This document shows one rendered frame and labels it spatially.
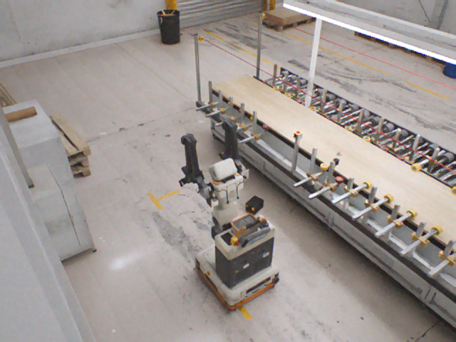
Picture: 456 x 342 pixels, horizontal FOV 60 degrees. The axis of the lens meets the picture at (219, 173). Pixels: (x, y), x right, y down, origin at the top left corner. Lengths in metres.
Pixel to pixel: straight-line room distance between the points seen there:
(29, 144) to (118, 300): 1.75
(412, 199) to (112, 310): 3.12
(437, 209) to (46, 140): 3.63
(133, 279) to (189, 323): 0.81
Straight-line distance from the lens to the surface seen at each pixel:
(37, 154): 3.88
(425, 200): 4.26
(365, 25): 3.79
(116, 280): 4.47
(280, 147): 4.94
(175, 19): 10.14
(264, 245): 3.76
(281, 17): 11.25
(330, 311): 4.23
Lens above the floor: 3.44
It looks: 38 degrees down
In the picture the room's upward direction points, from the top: 1 degrees counter-clockwise
